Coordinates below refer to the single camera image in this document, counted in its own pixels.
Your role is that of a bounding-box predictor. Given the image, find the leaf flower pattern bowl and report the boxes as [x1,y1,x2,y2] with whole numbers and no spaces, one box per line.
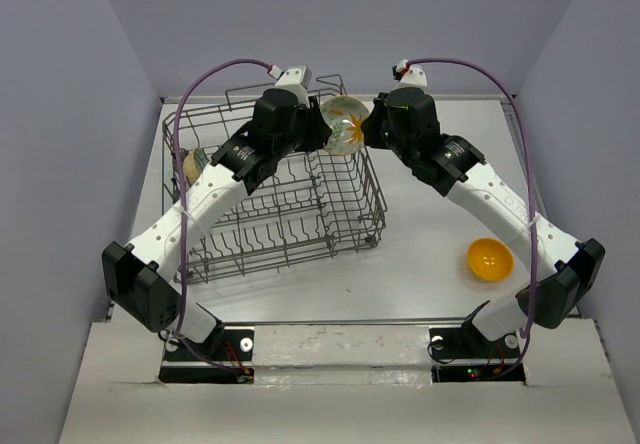
[320,95,370,156]

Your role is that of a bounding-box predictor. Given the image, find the blue yellow sun bowl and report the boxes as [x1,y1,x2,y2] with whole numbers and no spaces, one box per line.
[182,150,202,186]

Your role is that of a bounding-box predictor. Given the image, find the teal green bowl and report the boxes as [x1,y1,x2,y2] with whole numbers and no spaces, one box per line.
[192,147,210,174]

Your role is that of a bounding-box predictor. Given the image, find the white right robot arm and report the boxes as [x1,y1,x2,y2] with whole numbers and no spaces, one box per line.
[362,87,605,356]

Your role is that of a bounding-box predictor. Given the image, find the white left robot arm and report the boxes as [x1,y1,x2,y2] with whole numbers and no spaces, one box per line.
[101,88,331,361]

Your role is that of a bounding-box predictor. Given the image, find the yellow orange bowl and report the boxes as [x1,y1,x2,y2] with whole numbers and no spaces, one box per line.
[466,238,514,282]

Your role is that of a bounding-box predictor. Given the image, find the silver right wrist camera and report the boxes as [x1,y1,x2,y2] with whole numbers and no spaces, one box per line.
[392,59,428,92]

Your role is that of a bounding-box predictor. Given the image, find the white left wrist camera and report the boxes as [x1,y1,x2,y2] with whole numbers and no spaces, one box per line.
[268,65,312,107]

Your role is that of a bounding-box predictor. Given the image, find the grey wire dish rack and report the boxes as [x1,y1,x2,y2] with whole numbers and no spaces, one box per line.
[160,84,387,284]

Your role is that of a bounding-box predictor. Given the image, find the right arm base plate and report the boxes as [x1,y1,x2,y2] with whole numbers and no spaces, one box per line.
[427,327,526,384]

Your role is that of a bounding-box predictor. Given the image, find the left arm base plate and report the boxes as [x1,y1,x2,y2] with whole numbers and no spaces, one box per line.
[158,326,255,385]

